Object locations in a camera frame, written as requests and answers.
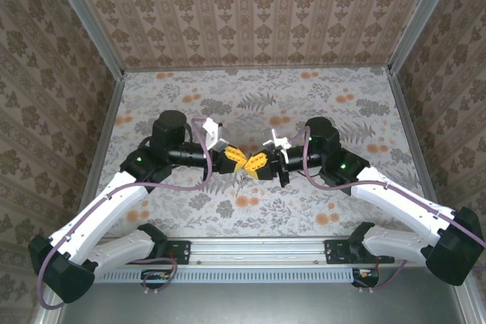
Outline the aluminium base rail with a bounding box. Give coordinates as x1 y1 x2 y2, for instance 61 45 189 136
94 238 403 267

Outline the aluminium frame side rail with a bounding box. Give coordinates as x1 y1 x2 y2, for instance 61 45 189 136
386 67 486 324
77 77 125 211

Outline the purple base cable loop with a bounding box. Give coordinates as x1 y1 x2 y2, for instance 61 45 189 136
139 257 178 295
352 259 409 291

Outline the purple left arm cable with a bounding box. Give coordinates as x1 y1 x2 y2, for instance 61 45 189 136
36 117 213 310

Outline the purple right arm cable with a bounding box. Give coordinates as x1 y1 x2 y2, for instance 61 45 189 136
290 128 486 275

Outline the black connector with wires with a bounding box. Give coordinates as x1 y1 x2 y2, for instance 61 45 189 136
140 269 174 290
351 267 381 288

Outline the aluminium frame post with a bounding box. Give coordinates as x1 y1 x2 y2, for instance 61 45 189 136
387 0 462 74
43 0 125 80

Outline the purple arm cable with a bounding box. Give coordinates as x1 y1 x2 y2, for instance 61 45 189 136
36 117 213 310
290 128 486 275

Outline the white slotted cable duct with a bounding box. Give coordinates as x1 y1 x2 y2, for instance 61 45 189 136
94 266 356 284

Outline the floral table cloth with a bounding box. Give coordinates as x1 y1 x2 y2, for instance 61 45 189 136
85 68 437 237

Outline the metal keyring with keys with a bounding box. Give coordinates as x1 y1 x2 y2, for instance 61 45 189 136
234 171 248 199

